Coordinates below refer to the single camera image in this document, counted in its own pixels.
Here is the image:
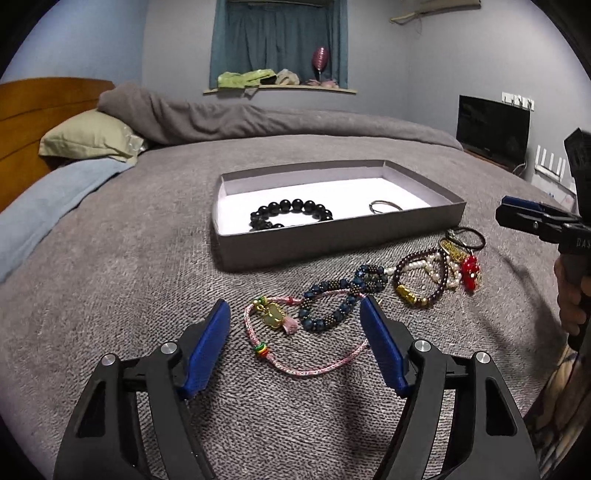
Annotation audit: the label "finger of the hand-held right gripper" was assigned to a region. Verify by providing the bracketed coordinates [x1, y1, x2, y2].
[502, 196, 578, 219]
[495, 206, 563, 241]

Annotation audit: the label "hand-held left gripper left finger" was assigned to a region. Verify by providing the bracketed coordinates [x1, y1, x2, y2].
[52, 298, 232, 480]

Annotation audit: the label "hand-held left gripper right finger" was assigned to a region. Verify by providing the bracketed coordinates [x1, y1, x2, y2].
[359, 295, 541, 480]

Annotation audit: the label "black hair tie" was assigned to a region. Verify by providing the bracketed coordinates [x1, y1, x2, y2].
[447, 226, 486, 252]

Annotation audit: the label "dark red bead bracelet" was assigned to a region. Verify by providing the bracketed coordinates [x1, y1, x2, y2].
[393, 249, 451, 309]

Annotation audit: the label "red flower hair ornament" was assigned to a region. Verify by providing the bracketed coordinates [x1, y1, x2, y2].
[462, 255, 484, 293]

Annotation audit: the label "pink cord bracelet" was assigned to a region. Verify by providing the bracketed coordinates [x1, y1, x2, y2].
[244, 295, 370, 379]

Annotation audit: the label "blue bead bracelet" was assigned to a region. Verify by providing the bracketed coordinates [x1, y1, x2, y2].
[298, 265, 389, 333]

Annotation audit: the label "pearl ring hair clip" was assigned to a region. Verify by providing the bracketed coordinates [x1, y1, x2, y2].
[422, 251, 462, 291]

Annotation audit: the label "grey cardboard box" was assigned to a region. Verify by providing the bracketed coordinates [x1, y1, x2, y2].
[210, 159, 466, 273]

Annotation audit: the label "person's right forearm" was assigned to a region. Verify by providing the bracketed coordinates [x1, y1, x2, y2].
[522, 342, 591, 480]

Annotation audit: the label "person's right hand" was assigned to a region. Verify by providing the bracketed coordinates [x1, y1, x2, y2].
[555, 258, 591, 337]

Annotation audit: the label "white router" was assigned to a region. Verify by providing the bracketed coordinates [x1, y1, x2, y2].
[533, 145, 575, 195]

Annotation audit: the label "black monitor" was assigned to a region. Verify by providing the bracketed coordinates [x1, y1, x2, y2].
[456, 95, 531, 164]

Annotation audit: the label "light blue sheet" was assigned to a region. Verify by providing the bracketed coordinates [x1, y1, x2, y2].
[0, 157, 134, 282]

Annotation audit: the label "folded grey quilt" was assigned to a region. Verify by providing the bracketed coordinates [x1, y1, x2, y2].
[97, 83, 464, 151]

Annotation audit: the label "window sill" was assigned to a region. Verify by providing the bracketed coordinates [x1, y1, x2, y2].
[203, 84, 358, 97]

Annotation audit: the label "olive pillow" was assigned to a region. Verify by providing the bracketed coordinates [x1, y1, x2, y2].
[38, 110, 148, 164]

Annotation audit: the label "pink wine glass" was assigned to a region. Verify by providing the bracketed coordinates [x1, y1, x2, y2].
[313, 45, 330, 84]

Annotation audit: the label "green cloth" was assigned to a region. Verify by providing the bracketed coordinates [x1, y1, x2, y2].
[217, 68, 278, 88]

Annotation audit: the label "wooden headboard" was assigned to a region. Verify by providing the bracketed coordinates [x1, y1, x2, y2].
[0, 78, 116, 213]

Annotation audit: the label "teal curtain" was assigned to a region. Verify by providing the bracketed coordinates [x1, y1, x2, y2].
[210, 0, 348, 88]

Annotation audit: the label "white wall hooks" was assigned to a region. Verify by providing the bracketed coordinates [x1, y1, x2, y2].
[502, 92, 536, 110]

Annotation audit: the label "black bead bracelet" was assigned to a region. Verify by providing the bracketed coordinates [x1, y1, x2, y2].
[249, 198, 334, 232]

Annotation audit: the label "wall shelf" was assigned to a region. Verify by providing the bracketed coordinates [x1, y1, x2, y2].
[390, 0, 482, 23]

